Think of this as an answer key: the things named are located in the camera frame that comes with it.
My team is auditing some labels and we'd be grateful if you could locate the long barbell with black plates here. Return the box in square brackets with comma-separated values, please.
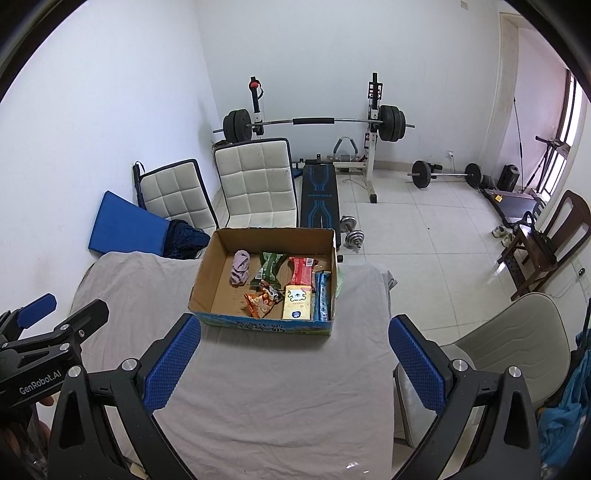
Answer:
[222, 105, 415, 144]

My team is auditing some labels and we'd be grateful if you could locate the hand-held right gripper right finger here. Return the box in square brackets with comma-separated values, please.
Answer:
[389, 315, 541, 480]

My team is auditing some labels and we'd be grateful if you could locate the dark blue cloth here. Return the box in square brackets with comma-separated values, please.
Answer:
[163, 219, 212, 260]

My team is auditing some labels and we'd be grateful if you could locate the white padded chair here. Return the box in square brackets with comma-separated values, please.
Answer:
[139, 159, 218, 232]
[213, 137, 300, 229]

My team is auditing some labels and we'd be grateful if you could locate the grey exercise handle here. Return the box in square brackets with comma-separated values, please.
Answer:
[333, 136, 358, 162]

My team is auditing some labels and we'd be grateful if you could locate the blue tissue packet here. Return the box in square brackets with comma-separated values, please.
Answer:
[313, 271, 334, 322]

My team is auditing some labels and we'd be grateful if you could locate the black and blue weight bench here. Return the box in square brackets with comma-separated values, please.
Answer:
[299, 157, 343, 252]

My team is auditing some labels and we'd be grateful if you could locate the red snack packet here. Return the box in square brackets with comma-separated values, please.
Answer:
[287, 256, 319, 289]

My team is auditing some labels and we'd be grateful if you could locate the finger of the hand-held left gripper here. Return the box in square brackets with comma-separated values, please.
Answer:
[0, 299, 110, 352]
[0, 293, 58, 342]

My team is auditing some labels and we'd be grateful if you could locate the black hanging strap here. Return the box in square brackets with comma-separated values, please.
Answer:
[512, 97, 527, 185]

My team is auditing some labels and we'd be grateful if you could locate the window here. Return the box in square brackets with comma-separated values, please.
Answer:
[538, 69, 591, 204]

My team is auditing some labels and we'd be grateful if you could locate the white barbell rack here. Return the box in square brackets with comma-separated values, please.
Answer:
[249, 71, 384, 204]

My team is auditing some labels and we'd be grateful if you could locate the beige plastic chair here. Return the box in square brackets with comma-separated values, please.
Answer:
[394, 292, 572, 446]

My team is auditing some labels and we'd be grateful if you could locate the green snack packet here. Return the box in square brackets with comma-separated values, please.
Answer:
[250, 251, 288, 289]

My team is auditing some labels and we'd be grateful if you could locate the purple cloth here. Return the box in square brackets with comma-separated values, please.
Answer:
[229, 250, 251, 288]

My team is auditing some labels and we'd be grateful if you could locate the teal cloth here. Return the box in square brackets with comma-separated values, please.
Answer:
[540, 351, 591, 467]

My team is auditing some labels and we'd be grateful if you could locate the black rod with strap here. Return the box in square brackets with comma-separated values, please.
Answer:
[133, 162, 146, 208]

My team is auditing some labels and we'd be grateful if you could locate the treadmill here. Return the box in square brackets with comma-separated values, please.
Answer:
[480, 136, 573, 227]

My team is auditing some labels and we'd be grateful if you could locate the yellow tissue pack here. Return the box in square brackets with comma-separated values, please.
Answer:
[281, 285, 315, 321]

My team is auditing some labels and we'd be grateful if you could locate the orange panda snack packet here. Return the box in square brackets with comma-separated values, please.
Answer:
[244, 282, 283, 319]

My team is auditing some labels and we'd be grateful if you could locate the blue foam cushion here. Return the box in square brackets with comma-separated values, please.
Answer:
[88, 191, 172, 257]

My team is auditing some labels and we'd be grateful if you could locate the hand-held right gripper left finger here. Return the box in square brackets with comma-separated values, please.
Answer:
[47, 313, 202, 480]

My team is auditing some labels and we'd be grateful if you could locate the cardboard box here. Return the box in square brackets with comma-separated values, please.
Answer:
[188, 227, 338, 336]

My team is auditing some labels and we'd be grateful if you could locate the short barbell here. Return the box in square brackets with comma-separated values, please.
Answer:
[407, 160, 483, 190]

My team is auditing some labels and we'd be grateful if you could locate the dark wooden chair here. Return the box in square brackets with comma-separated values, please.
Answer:
[498, 190, 591, 301]

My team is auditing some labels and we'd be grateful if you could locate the person's left hand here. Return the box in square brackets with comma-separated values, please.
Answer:
[0, 398, 56, 467]

